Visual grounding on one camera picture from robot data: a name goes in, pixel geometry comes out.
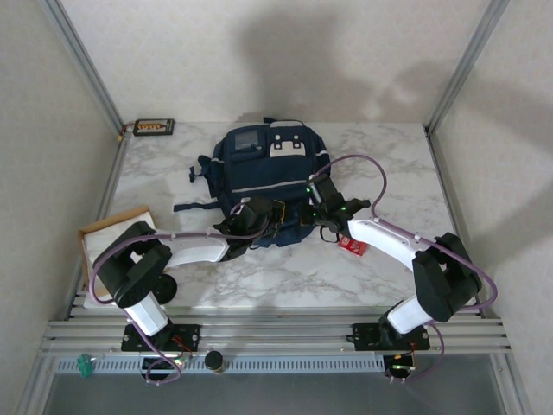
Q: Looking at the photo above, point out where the navy blue backpack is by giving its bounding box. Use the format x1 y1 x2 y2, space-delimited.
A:
173 118 343 251

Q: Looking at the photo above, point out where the red tissue packet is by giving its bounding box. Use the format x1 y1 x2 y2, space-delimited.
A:
337 235 371 258

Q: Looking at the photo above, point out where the black round disc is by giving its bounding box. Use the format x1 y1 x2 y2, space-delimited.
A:
154 273 179 304

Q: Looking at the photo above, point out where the black charger box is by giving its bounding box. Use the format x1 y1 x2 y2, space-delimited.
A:
132 118 175 137

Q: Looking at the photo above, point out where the cardboard box with white paper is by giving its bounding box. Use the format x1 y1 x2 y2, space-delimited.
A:
78 206 157 309

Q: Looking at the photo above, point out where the black cylindrical knob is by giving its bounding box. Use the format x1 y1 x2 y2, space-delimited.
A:
204 350 225 374

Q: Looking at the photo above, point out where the black controller board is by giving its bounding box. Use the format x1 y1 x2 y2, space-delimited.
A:
383 354 419 376
141 356 194 374

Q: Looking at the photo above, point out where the green connector plug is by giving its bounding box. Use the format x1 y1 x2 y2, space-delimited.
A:
76 353 95 380

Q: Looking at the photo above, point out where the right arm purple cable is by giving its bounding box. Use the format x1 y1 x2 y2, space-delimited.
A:
308 154 498 384

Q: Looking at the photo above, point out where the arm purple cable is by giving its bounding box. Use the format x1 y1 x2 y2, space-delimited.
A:
88 197 263 386
308 154 498 384

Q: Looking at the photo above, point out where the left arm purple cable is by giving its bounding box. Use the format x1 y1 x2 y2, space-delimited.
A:
88 197 263 386

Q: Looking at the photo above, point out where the aluminium rail frame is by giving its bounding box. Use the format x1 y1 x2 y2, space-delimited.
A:
38 304 513 358

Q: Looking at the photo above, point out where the aluminium table side rail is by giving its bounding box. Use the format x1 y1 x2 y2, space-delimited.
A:
64 131 130 319
425 127 498 319

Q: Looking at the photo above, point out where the grey slotted cable duct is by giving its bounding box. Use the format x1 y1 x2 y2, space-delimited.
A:
54 354 385 375

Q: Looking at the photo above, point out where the aluminium frame post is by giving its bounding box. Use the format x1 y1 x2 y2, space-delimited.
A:
41 0 126 135
425 0 511 135

